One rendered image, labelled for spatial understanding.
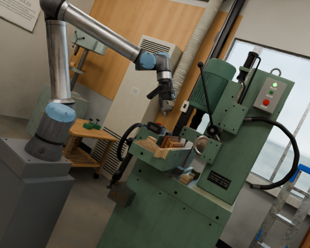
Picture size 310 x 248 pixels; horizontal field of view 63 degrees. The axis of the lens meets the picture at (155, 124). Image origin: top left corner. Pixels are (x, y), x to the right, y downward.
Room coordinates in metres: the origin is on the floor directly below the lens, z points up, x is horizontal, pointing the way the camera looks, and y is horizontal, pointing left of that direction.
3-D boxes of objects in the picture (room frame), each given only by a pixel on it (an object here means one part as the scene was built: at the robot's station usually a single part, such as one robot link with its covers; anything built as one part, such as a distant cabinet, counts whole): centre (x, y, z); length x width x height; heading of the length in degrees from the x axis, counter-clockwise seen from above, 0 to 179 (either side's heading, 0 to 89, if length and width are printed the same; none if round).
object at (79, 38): (3.48, 1.25, 0.79); 0.62 x 0.48 x 1.58; 59
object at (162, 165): (1.54, -0.10, 0.87); 0.61 x 0.30 x 0.06; 159
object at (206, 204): (1.52, -0.34, 0.76); 0.57 x 0.45 x 0.09; 69
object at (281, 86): (1.32, -0.47, 1.40); 0.10 x 0.06 x 0.16; 69
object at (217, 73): (1.57, -0.22, 1.35); 0.18 x 0.18 x 0.31
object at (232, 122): (1.35, -0.37, 1.22); 0.09 x 0.08 x 0.15; 69
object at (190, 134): (1.56, -0.24, 1.03); 0.14 x 0.07 x 0.09; 69
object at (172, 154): (1.48, -0.23, 0.93); 0.60 x 0.02 x 0.06; 159
